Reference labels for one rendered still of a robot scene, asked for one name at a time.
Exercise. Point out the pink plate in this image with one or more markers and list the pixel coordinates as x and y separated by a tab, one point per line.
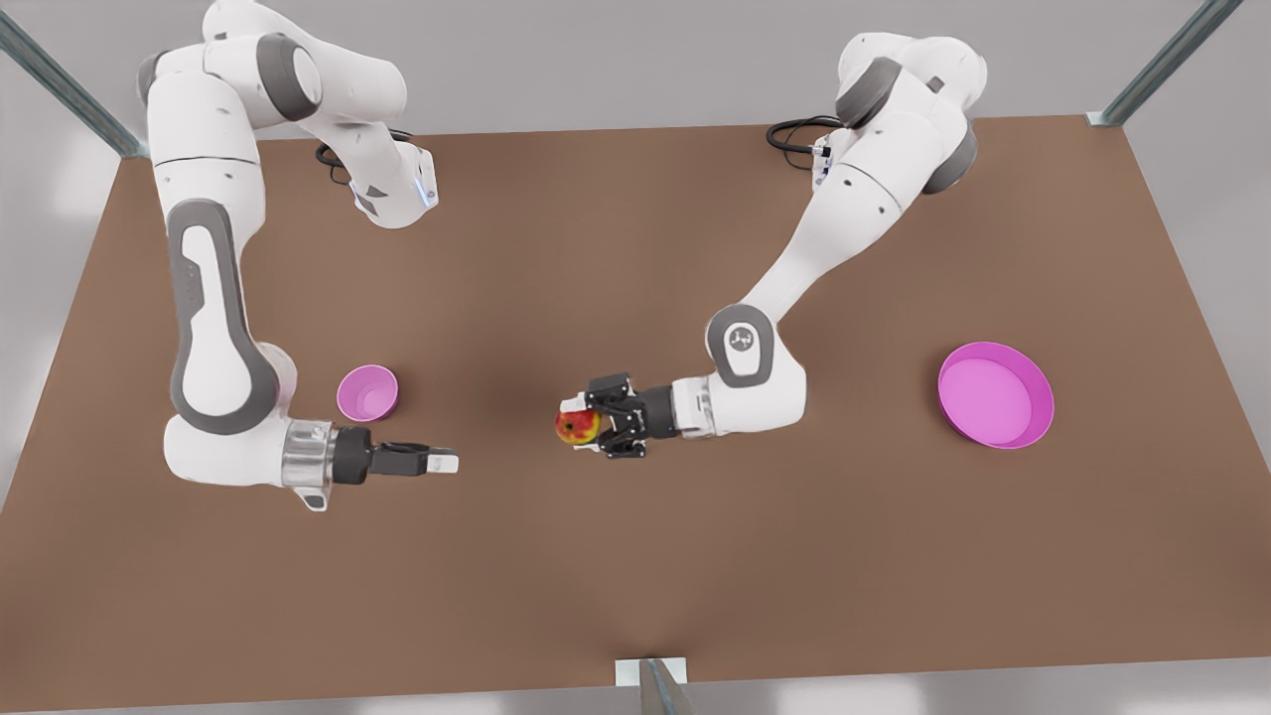
995	394

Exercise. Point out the silver frame post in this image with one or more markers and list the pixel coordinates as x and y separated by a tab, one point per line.
1162	65
655	685
70	84

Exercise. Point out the small pink bowl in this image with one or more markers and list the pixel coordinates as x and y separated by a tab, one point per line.
367	393

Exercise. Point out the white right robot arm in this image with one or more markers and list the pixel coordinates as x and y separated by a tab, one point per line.
209	328

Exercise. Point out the red yellow apple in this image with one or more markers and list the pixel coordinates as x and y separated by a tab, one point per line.
577	427

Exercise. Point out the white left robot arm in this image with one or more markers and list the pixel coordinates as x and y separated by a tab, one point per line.
844	228

